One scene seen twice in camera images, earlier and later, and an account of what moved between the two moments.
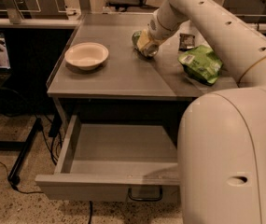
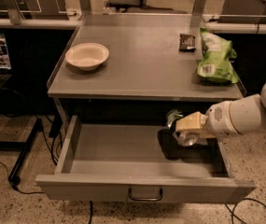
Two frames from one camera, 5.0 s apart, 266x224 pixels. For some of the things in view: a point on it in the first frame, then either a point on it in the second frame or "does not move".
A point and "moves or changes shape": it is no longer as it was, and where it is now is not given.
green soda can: [150, 49] → [184, 138]
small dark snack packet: [187, 41] does not move
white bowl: [86, 55] does not move
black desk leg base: [16, 146] does not move
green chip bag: [202, 63] moves or changes shape
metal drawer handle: [145, 199] does not move
